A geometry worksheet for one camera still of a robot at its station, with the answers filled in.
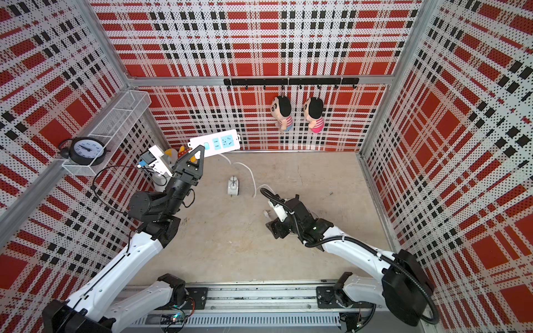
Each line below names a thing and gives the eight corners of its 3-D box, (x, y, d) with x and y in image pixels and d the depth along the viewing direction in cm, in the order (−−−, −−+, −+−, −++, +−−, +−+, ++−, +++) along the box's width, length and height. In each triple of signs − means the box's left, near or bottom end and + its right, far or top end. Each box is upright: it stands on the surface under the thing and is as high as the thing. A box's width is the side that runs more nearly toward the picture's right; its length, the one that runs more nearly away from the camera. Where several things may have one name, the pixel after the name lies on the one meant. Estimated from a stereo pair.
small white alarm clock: (230, 198, 103) (226, 187, 96) (232, 187, 108) (228, 175, 101) (239, 198, 103) (236, 187, 96) (241, 187, 108) (238, 175, 101)
